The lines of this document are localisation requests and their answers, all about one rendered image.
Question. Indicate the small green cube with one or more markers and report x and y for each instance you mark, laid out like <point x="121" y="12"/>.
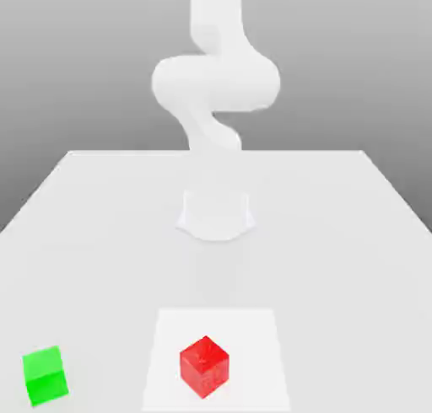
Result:
<point x="45" y="376"/>

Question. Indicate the small red cube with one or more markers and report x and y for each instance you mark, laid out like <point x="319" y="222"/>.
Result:
<point x="204" y="365"/>

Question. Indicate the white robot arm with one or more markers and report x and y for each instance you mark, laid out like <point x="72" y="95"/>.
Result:
<point x="216" y="82"/>

